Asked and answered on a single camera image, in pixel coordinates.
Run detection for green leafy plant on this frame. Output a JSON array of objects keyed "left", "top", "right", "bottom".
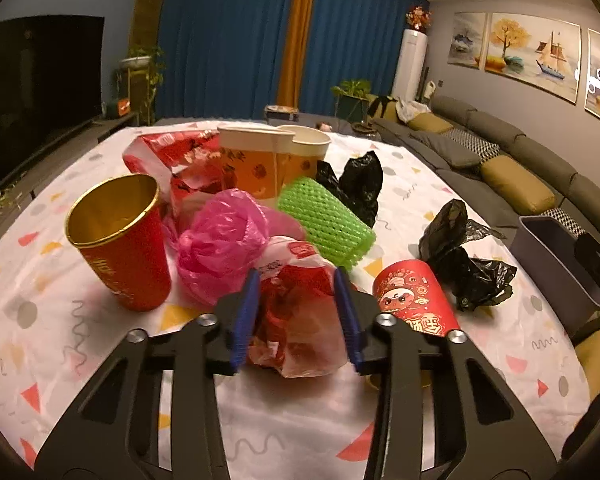
[{"left": 330, "top": 79, "right": 373, "bottom": 98}]

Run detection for pink plastic bag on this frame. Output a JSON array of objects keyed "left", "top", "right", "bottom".
[{"left": 162, "top": 188, "right": 306, "bottom": 307}]

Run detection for tall orange printed paper cup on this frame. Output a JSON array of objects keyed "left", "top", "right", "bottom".
[{"left": 216, "top": 122, "right": 297, "bottom": 206}]

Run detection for printed cardboard box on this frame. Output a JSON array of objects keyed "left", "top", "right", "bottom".
[{"left": 264, "top": 104, "right": 301, "bottom": 123}]

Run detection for red cartoon printed paper cup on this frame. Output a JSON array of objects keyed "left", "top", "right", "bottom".
[{"left": 371, "top": 259, "right": 462, "bottom": 338}]

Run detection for orange curtain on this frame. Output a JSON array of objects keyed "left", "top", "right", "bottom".
[{"left": 277, "top": 0, "right": 321, "bottom": 111}]

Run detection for large mustard cushion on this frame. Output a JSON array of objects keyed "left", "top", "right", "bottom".
[{"left": 480, "top": 155, "right": 557, "bottom": 216}]

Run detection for grey television cabinet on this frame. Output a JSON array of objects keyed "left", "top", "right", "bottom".
[{"left": 0, "top": 112, "right": 141, "bottom": 231}]

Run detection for white printed tablecloth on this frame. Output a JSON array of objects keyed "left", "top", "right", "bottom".
[{"left": 0, "top": 127, "right": 593, "bottom": 480}]

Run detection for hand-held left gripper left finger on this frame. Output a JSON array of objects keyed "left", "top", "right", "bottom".
[{"left": 35, "top": 269, "right": 261, "bottom": 480}]

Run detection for mustard yellow fabric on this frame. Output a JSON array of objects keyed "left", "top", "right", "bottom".
[{"left": 575, "top": 330, "right": 600, "bottom": 396}]

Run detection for red paper cup gold inside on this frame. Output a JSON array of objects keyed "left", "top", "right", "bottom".
[{"left": 65, "top": 174, "right": 173, "bottom": 312}]

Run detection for white clothing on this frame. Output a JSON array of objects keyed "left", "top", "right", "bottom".
[{"left": 397, "top": 100, "right": 433, "bottom": 123}]

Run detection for red printed plastic bag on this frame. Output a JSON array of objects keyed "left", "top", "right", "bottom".
[{"left": 122, "top": 129, "right": 226, "bottom": 221}]

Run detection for short orange printed paper cup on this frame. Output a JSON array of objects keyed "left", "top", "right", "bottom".
[{"left": 280, "top": 126, "right": 332, "bottom": 186}]

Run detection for dark green planter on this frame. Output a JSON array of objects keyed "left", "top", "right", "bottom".
[{"left": 336, "top": 95, "right": 371, "bottom": 123}]

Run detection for trailing plant in white pot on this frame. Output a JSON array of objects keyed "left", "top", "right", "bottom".
[{"left": 112, "top": 45, "right": 166, "bottom": 126}]

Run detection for red flower decoration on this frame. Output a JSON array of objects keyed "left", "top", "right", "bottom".
[{"left": 405, "top": 6, "right": 432, "bottom": 33}]

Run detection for grey cushion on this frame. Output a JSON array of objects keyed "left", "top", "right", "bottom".
[{"left": 411, "top": 130, "right": 481, "bottom": 170}]

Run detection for green foam fruit net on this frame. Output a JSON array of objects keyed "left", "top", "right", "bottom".
[{"left": 276, "top": 176, "right": 377, "bottom": 272}]

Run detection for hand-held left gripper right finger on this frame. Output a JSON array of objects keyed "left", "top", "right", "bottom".
[{"left": 332, "top": 266, "right": 561, "bottom": 480}]

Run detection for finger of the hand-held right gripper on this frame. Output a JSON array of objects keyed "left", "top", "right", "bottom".
[{"left": 574, "top": 232, "right": 600, "bottom": 318}]

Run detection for grey trash bin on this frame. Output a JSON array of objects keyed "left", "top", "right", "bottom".
[{"left": 510, "top": 215, "right": 600, "bottom": 333}]

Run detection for blue curtain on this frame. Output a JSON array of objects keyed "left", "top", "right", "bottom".
[
  {"left": 157, "top": 0, "right": 301, "bottom": 121},
  {"left": 297, "top": 0, "right": 431, "bottom": 118}
]

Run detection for black plastic bag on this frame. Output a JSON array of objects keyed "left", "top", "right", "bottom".
[
  {"left": 315, "top": 151, "right": 384, "bottom": 228},
  {"left": 418, "top": 199, "right": 518, "bottom": 312}
]

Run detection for small mustard cushion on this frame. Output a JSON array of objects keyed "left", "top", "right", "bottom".
[{"left": 407, "top": 112, "right": 453, "bottom": 135}]

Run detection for red and white plastic bag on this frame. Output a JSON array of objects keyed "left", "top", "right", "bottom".
[{"left": 247, "top": 236, "right": 353, "bottom": 379}]

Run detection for white standing air conditioner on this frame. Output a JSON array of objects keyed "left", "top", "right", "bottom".
[{"left": 391, "top": 29, "right": 428, "bottom": 103}]

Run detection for black and white patterned cushion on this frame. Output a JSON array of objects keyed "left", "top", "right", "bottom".
[
  {"left": 442, "top": 127, "right": 501, "bottom": 161},
  {"left": 545, "top": 207, "right": 598, "bottom": 236}
]

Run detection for grey sofa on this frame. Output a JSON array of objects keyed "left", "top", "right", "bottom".
[{"left": 370, "top": 95, "right": 600, "bottom": 281}]

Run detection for tree and sailboat painting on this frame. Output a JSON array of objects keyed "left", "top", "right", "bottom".
[{"left": 481, "top": 12, "right": 581, "bottom": 105}]

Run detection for black television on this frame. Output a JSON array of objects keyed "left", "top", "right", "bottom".
[{"left": 0, "top": 16, "right": 106, "bottom": 196}]

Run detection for small boat painting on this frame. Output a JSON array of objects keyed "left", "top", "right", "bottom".
[{"left": 448, "top": 11, "right": 488, "bottom": 68}]

